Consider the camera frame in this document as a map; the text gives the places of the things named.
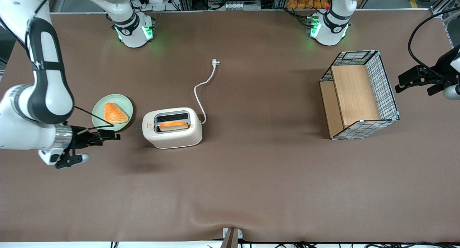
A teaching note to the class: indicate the pale green plate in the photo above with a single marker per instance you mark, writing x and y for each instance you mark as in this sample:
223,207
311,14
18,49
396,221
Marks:
124,104

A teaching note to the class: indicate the toast slice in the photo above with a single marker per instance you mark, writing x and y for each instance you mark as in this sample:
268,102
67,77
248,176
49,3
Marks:
173,125

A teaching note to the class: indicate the wooden step shelf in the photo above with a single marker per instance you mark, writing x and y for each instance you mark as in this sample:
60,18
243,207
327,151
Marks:
354,93

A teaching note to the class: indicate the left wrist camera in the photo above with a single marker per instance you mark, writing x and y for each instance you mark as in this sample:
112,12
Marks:
452,92

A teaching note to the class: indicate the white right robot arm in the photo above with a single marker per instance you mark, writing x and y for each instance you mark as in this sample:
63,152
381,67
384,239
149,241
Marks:
46,79

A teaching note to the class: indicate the triangular golden pastry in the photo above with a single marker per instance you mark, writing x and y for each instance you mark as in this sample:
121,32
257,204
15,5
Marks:
115,113

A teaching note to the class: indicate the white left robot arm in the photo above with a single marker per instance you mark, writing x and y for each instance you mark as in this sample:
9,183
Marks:
329,30

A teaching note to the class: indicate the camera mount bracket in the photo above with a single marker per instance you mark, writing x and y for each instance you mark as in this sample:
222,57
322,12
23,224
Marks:
231,239

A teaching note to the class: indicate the brown table cloth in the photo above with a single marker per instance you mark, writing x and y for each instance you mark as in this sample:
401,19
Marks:
251,176

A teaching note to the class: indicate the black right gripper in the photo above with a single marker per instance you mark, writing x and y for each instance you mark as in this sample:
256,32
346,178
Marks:
79,139

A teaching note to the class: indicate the white socket strip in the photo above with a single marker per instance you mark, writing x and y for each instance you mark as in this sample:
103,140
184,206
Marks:
242,6

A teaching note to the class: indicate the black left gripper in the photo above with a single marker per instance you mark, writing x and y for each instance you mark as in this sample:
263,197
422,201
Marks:
440,67

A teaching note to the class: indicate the white two-slot toaster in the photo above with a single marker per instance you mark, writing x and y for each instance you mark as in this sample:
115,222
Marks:
174,138

